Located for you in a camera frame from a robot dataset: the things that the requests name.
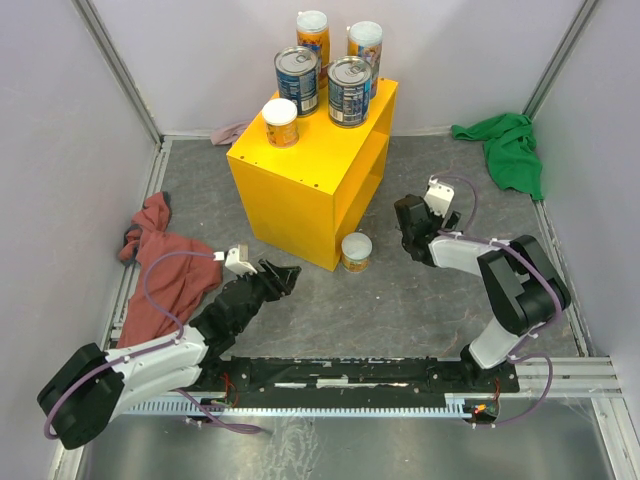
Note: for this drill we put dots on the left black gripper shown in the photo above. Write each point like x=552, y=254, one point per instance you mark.
x=276, y=285

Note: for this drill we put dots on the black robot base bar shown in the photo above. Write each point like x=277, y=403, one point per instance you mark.
x=349, y=382

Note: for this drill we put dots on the blue can metal pull-tab lid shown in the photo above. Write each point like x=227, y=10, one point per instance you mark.
x=297, y=73

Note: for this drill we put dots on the short can white lid front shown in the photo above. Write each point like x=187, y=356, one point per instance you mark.
x=356, y=249

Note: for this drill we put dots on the tall mixed-vegetable label can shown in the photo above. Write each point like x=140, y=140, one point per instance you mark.
x=364, y=39

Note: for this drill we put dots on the short orange can white lid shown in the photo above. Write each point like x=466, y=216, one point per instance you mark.
x=280, y=117

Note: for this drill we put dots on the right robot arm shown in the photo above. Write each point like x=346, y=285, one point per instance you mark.
x=524, y=289

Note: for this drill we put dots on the yellow open shelf cabinet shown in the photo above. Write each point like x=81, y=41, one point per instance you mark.
x=306, y=198

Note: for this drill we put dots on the green cloth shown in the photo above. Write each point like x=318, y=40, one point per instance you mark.
x=509, y=147

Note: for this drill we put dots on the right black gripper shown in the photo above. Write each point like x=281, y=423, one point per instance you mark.
x=452, y=220

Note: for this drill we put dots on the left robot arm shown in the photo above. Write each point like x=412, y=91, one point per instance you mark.
x=95, y=386

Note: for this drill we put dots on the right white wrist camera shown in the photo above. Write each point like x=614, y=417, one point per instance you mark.
x=439, y=196

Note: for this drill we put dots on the tall orange drink can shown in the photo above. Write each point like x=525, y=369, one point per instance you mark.
x=312, y=31

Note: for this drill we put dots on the blue can with pull-tab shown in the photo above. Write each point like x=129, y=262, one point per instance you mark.
x=349, y=83

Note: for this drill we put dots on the pink cloth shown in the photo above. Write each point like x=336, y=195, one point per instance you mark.
x=228, y=134

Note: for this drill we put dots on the red cloth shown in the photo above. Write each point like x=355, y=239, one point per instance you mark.
x=176, y=272

